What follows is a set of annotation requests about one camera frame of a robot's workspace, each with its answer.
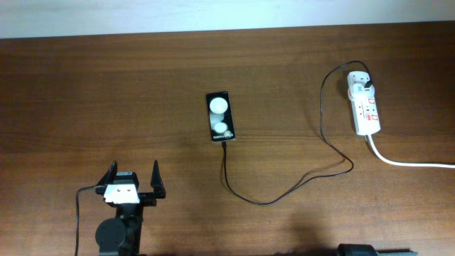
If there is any white USB charger plug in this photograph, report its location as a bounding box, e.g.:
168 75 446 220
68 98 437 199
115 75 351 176
348 81 375 101

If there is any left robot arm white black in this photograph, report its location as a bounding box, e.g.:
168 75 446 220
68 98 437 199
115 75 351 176
95 161 166 256

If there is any white power strip cord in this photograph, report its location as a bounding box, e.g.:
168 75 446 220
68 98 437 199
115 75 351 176
365 134 455 169

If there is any black charging cable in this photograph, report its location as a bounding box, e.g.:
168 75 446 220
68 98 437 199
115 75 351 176
221 60 374 207

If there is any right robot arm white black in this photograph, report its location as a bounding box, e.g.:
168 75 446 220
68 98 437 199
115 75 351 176
336 244 419 256

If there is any black smartphone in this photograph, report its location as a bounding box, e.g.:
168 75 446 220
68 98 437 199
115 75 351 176
205 91 236 142

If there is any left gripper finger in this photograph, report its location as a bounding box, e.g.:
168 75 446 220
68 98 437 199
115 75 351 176
97 161 118 186
150 160 166 198

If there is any white power strip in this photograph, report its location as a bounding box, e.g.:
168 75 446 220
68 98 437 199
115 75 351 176
347 71 380 136

